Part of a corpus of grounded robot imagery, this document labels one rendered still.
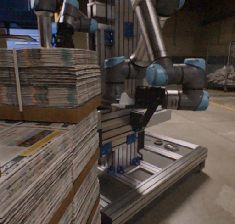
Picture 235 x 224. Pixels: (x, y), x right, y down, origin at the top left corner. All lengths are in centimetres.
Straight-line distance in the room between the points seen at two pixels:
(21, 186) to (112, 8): 118
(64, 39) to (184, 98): 56
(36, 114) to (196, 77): 55
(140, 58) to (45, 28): 67
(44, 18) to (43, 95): 89
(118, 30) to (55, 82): 82
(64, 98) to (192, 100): 45
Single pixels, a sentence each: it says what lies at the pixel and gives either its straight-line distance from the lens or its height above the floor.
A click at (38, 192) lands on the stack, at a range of 50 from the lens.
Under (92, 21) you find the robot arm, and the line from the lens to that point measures 123.
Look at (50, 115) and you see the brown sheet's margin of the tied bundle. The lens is 67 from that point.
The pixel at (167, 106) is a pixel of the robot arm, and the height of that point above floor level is 86.
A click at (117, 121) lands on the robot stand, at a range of 114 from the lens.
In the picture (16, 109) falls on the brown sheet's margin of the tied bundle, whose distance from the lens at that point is 73.
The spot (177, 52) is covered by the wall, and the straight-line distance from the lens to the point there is 1113.
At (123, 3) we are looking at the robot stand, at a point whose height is 138.
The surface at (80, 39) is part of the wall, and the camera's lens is 996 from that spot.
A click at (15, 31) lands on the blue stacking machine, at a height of 163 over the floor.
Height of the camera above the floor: 102
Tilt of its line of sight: 13 degrees down
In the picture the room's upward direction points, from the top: straight up
